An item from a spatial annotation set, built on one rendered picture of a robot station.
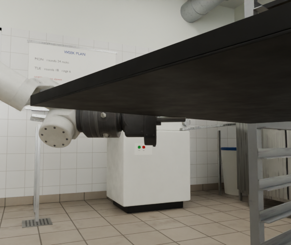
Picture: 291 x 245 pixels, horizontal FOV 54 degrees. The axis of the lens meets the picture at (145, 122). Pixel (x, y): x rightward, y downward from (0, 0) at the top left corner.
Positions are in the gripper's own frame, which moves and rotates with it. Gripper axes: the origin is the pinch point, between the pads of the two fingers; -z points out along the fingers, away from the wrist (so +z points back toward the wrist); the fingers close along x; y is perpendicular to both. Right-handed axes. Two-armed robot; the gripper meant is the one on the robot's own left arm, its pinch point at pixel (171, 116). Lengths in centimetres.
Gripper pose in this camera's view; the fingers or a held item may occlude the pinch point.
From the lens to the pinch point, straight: 59.4
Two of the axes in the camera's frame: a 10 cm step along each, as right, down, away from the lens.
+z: -10.0, 0.1, 0.7
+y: 0.7, 0.6, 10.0
